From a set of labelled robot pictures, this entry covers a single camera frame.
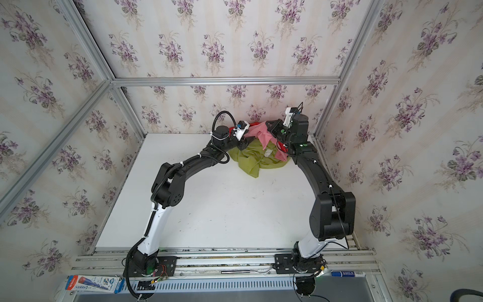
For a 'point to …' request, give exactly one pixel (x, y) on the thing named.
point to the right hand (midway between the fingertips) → (263, 122)
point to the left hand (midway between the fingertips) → (251, 131)
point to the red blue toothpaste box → (94, 283)
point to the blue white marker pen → (348, 274)
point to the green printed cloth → (253, 157)
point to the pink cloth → (261, 130)
